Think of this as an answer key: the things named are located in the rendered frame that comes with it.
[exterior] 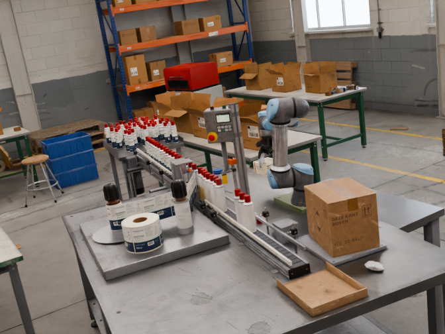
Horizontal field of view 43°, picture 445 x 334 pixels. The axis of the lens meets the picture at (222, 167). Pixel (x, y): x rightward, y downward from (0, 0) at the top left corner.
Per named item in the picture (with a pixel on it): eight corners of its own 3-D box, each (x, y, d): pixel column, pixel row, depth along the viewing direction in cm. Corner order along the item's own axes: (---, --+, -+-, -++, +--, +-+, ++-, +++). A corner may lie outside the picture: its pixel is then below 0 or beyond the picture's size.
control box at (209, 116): (211, 140, 335) (206, 108, 330) (239, 137, 331) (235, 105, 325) (207, 144, 325) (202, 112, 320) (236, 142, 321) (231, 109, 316)
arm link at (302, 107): (314, 93, 307) (294, 112, 355) (295, 94, 306) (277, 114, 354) (317, 113, 306) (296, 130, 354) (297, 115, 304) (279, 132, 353)
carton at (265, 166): (254, 172, 374) (253, 162, 372) (269, 167, 380) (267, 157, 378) (268, 177, 361) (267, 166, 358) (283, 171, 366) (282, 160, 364)
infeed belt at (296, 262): (177, 189, 400) (177, 183, 399) (189, 186, 403) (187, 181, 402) (291, 276, 252) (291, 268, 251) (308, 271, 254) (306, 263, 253)
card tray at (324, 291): (276, 286, 247) (275, 278, 246) (327, 269, 256) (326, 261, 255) (312, 317, 220) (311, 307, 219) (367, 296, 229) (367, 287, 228)
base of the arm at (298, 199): (285, 201, 337) (285, 185, 334) (305, 195, 344) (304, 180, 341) (302, 209, 324) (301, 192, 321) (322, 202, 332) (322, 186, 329)
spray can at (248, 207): (245, 231, 298) (240, 195, 293) (254, 228, 300) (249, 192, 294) (249, 234, 294) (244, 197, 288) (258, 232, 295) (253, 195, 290)
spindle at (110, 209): (110, 230, 324) (100, 183, 317) (125, 226, 327) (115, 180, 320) (113, 236, 316) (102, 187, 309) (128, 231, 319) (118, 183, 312)
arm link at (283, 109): (295, 191, 326) (296, 100, 303) (270, 193, 324) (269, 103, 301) (290, 181, 336) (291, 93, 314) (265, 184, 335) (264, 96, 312)
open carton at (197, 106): (183, 138, 584) (177, 103, 573) (219, 128, 607) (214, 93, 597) (203, 142, 552) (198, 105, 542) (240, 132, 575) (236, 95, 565)
